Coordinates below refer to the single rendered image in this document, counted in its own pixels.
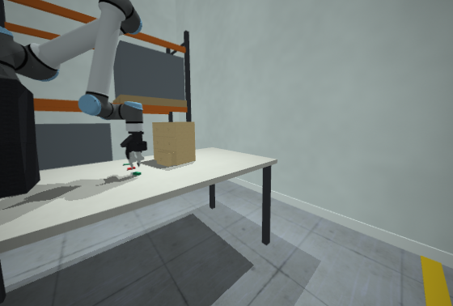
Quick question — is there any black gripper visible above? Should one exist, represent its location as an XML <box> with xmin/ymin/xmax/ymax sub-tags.
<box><xmin>125</xmin><ymin>131</ymin><xmax>147</xmax><ymax>169</ymax></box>

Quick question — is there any tan chest of drawers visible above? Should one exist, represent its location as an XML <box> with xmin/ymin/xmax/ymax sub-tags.
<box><xmin>152</xmin><ymin>122</ymin><xmax>196</xmax><ymax>165</ymax></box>

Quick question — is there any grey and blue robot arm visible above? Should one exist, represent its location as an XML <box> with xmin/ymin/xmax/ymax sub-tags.
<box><xmin>0</xmin><ymin>0</ymin><xmax>143</xmax><ymax>132</ymax></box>

